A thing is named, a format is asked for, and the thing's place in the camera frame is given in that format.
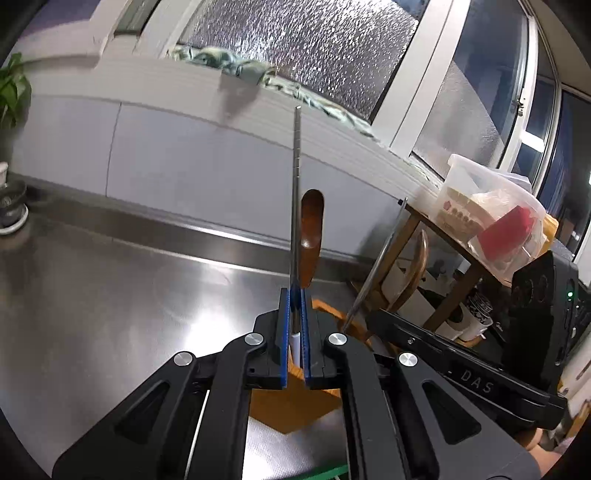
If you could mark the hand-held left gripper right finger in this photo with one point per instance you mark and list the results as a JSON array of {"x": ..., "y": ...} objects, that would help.
[{"x": 305, "y": 341}]

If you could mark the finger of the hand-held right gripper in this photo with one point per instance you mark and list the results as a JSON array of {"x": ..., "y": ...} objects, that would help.
[{"x": 475, "y": 364}]

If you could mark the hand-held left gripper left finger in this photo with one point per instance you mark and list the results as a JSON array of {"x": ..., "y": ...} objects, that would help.
[{"x": 284, "y": 337}]

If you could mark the wooden utensil holder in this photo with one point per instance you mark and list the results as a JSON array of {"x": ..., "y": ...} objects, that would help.
[{"x": 288, "y": 406}]

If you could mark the metal knife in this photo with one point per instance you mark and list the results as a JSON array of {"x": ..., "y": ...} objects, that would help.
[{"x": 296, "y": 194}]

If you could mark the person's right forearm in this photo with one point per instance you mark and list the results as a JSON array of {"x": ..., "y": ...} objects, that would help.
[{"x": 545, "y": 450}]

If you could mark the patterned ceramic cup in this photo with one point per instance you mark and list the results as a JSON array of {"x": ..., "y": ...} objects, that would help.
[{"x": 478, "y": 314}]

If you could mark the wooden side table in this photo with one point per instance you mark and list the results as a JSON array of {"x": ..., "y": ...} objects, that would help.
[{"x": 471, "y": 277}]

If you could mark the red packet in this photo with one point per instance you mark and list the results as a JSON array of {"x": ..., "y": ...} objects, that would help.
[{"x": 505, "y": 235}]

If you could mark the brown wooden spoon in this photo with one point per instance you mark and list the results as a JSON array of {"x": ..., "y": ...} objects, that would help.
[{"x": 311, "y": 230}]

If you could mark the wooden chair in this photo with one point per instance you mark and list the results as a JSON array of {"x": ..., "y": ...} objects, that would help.
[{"x": 418, "y": 267}]

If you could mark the green mat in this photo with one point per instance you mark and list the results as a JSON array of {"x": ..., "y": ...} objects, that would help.
[{"x": 330, "y": 474}]

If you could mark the clear plastic container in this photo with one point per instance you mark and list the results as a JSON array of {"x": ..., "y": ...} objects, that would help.
[{"x": 457, "y": 198}]

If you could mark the green cloth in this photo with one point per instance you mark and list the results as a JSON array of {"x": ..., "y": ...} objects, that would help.
[{"x": 217, "y": 57}]

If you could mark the frosted glass window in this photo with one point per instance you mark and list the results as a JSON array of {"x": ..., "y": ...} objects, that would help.
[{"x": 300, "y": 37}]

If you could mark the dark ceramic pot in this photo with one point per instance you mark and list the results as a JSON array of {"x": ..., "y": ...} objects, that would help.
[{"x": 11, "y": 203}]

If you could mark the green potted plant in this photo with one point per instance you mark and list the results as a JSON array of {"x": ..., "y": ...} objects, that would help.
[{"x": 14, "y": 90}]

